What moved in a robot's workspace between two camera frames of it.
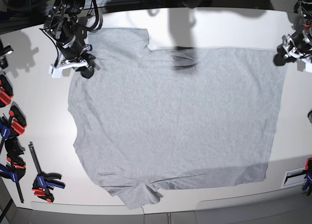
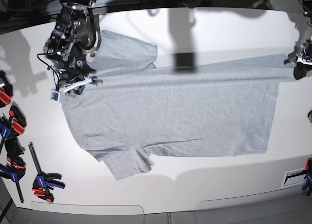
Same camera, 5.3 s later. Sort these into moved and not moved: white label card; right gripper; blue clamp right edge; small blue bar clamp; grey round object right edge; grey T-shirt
Moved: right gripper; grey T-shirt
Not moved: white label card; small blue bar clamp; grey round object right edge; blue clamp right edge
